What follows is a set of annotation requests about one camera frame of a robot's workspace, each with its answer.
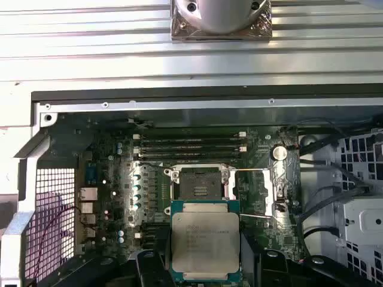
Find round coin cell battery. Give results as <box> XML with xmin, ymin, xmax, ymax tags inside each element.
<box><xmin>270</xmin><ymin>145</ymin><xmax>288</xmax><ymax>162</ymax></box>

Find silver perforated drive cage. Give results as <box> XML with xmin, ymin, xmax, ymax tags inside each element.
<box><xmin>335</xmin><ymin>127</ymin><xmax>383</xmax><ymax>287</ymax></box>

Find silver-topped CPU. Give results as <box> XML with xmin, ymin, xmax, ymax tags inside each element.
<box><xmin>169</xmin><ymin>199</ymin><xmax>242</xmax><ymax>283</ymax></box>

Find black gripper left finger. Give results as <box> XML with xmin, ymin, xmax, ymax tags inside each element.
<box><xmin>38</xmin><ymin>227</ymin><xmax>178</xmax><ymax>287</ymax></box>

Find thin red wire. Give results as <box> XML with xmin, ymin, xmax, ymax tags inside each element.
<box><xmin>32</xmin><ymin>206</ymin><xmax>77</xmax><ymax>280</ymax></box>

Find black and silver PC case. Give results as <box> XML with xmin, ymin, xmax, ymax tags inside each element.
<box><xmin>0</xmin><ymin>89</ymin><xmax>383</xmax><ymax>287</ymax></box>

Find metal socket cover frame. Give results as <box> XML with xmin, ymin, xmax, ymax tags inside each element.
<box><xmin>223</xmin><ymin>167</ymin><xmax>275</xmax><ymax>221</ymax></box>

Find blue D-sub port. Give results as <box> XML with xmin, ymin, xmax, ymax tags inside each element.
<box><xmin>84</xmin><ymin>165</ymin><xmax>99</xmax><ymax>185</ymax></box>

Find green motherboard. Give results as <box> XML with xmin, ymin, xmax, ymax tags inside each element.
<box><xmin>74</xmin><ymin>119</ymin><xmax>303</xmax><ymax>287</ymax></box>

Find CPU socket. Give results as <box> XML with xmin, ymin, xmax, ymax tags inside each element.
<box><xmin>163</xmin><ymin>165</ymin><xmax>238</xmax><ymax>212</ymax></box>

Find thick black cable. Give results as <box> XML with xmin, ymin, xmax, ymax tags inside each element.
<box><xmin>299</xmin><ymin>158</ymin><xmax>373</xmax><ymax>195</ymax></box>
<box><xmin>299</xmin><ymin>224</ymin><xmax>339</xmax><ymax>240</ymax></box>

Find thin black wire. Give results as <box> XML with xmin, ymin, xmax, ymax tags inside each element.
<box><xmin>281</xmin><ymin>118</ymin><xmax>341</xmax><ymax>143</ymax></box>

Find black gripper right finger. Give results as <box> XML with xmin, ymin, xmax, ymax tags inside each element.
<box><xmin>239</xmin><ymin>231</ymin><xmax>372</xmax><ymax>287</ymax></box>

